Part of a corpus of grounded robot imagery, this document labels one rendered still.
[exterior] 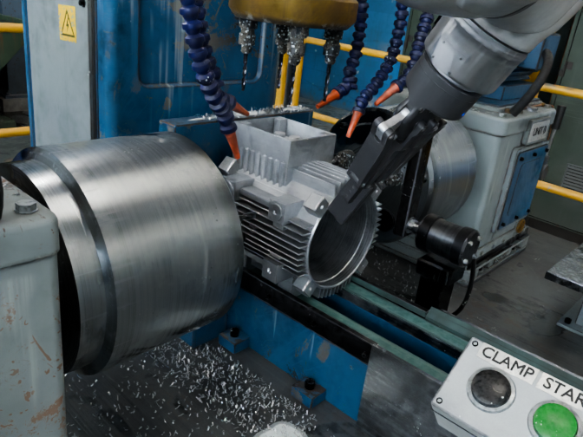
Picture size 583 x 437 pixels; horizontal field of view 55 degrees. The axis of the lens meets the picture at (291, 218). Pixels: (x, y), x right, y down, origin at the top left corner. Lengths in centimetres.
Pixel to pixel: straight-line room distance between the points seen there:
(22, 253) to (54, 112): 60
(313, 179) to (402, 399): 31
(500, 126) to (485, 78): 56
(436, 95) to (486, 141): 57
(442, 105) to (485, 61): 6
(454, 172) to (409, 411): 46
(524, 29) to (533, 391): 30
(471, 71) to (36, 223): 41
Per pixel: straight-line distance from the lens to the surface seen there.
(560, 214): 401
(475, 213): 118
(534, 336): 114
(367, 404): 78
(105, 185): 56
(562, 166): 396
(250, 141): 84
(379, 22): 689
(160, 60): 93
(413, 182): 87
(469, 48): 57
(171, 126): 81
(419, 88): 60
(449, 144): 103
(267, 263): 79
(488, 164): 115
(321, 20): 76
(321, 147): 83
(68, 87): 98
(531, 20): 54
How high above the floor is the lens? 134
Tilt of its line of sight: 22 degrees down
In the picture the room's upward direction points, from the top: 7 degrees clockwise
